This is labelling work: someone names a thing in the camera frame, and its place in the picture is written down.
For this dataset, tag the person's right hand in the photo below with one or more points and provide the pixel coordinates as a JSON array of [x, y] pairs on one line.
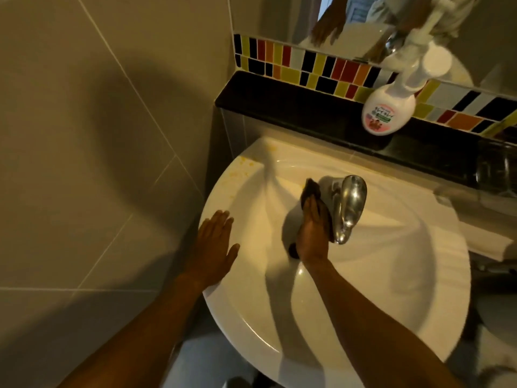
[[313, 238]]

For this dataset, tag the person's left hand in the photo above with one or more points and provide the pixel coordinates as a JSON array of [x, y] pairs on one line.
[[212, 254]]

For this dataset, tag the person's right fingers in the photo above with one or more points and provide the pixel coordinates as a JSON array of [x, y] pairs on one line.
[[313, 212]]

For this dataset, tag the person's left thumb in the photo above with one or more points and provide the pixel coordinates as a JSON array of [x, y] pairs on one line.
[[232, 256]]

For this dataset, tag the dark cleaning cloth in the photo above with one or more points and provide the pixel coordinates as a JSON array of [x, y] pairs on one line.
[[312, 187]]

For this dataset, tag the person's left forearm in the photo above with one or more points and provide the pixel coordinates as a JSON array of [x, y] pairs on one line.
[[137, 343]]

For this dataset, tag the person's right forearm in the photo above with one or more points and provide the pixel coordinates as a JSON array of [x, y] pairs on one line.
[[371, 327]]

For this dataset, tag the chrome faucet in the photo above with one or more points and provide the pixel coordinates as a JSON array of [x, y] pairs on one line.
[[349, 206]]

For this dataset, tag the black stone ledge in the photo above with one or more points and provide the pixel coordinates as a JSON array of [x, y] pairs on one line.
[[299, 113]]

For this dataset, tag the white ceramic sink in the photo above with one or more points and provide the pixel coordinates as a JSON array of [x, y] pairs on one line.
[[396, 278]]

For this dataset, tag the white pump soap bottle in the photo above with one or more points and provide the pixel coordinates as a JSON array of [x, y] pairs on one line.
[[389, 109]]

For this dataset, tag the colourful mosaic tile strip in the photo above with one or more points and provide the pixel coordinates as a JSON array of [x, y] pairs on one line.
[[323, 72]]

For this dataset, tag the clear drinking glass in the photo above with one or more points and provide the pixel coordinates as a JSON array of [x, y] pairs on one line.
[[495, 169]]

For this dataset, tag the white toilet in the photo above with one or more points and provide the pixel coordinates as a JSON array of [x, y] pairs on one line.
[[496, 327]]

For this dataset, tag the wall mirror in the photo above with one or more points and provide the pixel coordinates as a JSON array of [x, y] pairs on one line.
[[278, 16]]

